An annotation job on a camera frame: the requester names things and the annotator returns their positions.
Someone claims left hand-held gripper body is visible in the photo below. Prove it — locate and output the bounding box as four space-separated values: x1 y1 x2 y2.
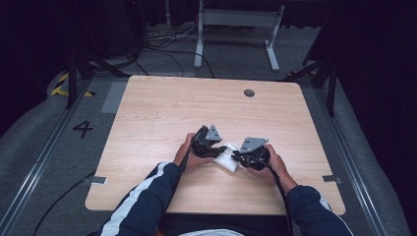
190 124 224 159

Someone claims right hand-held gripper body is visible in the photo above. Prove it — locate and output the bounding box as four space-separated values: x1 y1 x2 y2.
236 137 272 172

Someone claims person's left hand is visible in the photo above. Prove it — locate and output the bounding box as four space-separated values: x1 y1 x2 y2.
172 132 214 174

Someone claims person's right hand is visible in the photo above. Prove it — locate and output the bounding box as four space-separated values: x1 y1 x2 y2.
245 144 298 195

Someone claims person's torso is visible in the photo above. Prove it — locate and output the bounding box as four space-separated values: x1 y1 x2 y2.
155 213 291 236

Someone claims small grey tape strip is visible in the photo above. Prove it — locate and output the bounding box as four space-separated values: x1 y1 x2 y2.
82 175 108 186
322 174 342 185

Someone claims large grey tape patch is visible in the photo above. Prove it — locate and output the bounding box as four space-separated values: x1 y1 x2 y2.
100 81 129 115

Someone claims black metal stand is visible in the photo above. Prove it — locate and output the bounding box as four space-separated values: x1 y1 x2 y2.
284 58 339 118
64 48 96 110

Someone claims yellow black hazard tape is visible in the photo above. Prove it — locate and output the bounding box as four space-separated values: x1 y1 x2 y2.
49 72 96 98

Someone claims left hand-held gripper cable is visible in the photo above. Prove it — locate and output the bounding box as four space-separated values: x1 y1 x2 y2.
156 129 202 230

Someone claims hand-held gripper cable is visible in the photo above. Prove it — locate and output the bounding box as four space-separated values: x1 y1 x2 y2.
156 129 202 230
266 161 294 236

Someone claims right hand-held gripper cable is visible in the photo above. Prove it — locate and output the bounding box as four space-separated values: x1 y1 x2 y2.
266 161 294 236

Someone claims metal floor rail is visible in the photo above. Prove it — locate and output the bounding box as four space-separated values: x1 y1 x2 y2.
314 88 391 236
0 78 93 230

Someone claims bundle of floor cables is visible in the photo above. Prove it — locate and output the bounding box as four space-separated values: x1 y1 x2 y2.
132 22 218 80

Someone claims white metal desk frame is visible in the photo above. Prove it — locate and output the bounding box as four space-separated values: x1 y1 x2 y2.
193 0 286 73

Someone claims black floor cable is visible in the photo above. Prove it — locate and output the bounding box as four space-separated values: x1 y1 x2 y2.
31 170 96 236

